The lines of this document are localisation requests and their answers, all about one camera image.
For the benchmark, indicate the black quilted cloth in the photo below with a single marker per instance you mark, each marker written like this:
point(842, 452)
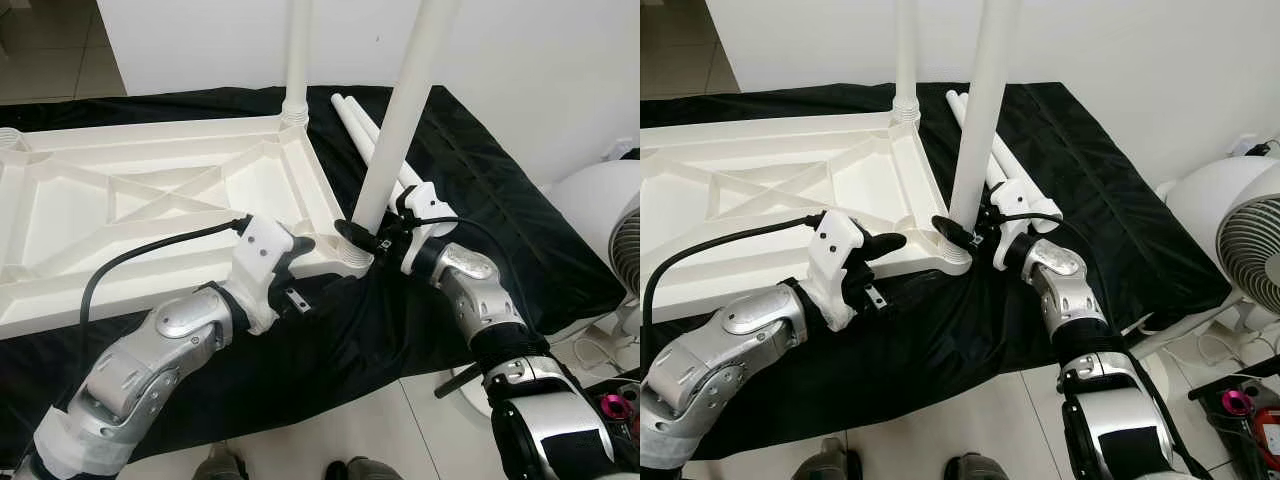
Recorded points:
point(540, 250)
point(1140, 250)

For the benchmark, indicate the black rack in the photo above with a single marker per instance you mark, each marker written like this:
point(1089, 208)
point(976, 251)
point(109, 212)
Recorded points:
point(1230, 378)
point(622, 384)

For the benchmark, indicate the white wall socket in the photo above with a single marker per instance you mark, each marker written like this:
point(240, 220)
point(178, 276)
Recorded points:
point(1247, 146)

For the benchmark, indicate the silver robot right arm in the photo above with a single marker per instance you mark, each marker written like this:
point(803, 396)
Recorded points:
point(470, 290)
point(1065, 285)

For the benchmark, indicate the dark metal bar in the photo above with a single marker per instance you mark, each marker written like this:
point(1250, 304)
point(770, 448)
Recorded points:
point(455, 382)

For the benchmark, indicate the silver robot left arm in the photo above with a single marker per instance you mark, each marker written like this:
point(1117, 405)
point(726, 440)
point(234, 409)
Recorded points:
point(730, 360)
point(130, 370)

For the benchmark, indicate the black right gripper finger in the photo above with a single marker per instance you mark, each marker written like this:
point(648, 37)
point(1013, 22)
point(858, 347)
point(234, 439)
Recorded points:
point(352, 233)
point(406, 201)
point(950, 230)
point(995, 205)

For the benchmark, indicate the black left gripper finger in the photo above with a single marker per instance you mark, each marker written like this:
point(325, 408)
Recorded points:
point(300, 247)
point(885, 245)

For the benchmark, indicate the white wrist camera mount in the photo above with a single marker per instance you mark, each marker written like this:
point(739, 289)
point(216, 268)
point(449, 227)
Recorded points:
point(835, 240)
point(262, 245)
point(430, 203)
point(1022, 200)

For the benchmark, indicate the grey robot left leg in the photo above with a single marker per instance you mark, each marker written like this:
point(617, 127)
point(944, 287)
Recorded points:
point(218, 465)
point(825, 463)

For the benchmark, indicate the magenta hair dryer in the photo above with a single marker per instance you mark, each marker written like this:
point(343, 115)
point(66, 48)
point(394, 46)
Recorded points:
point(1235, 403)
point(612, 406)

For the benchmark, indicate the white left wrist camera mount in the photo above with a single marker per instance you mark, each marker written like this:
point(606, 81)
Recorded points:
point(835, 240)
point(262, 245)

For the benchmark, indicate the white plastic table top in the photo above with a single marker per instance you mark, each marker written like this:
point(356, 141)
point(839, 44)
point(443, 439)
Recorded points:
point(150, 190)
point(760, 190)

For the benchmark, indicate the red box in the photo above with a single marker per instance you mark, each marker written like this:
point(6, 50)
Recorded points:
point(1268, 432)

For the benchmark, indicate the white plastic table leg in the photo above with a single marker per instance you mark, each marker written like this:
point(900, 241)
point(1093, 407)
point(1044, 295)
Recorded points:
point(405, 110)
point(345, 113)
point(297, 50)
point(951, 102)
point(362, 112)
point(985, 110)
point(906, 50)
point(965, 104)

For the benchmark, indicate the white round fan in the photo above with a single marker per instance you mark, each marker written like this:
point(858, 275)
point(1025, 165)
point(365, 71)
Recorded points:
point(600, 200)
point(1200, 200)

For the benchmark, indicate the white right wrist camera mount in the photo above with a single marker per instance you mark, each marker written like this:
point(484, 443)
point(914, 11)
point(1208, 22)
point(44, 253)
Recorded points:
point(1022, 200)
point(430, 203)

